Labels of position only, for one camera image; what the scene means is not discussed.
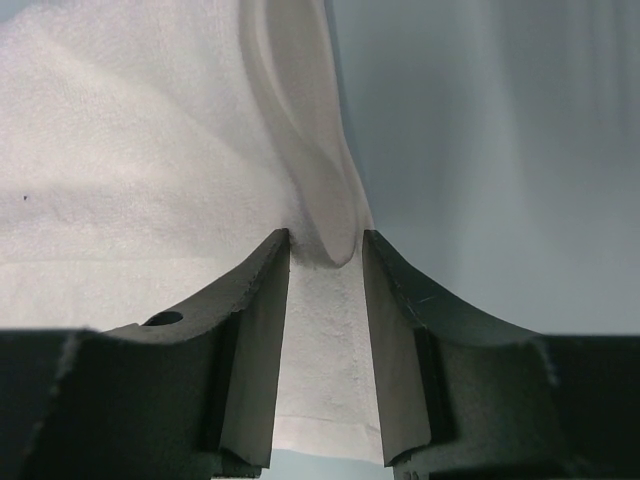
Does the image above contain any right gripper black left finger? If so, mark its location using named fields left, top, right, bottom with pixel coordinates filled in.
left=1, top=229, right=290, bottom=479

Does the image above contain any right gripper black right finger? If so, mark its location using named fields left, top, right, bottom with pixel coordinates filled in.
left=362, top=230, right=639, bottom=479

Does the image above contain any white towel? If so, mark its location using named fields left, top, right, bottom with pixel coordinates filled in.
left=1, top=1, right=382, bottom=463

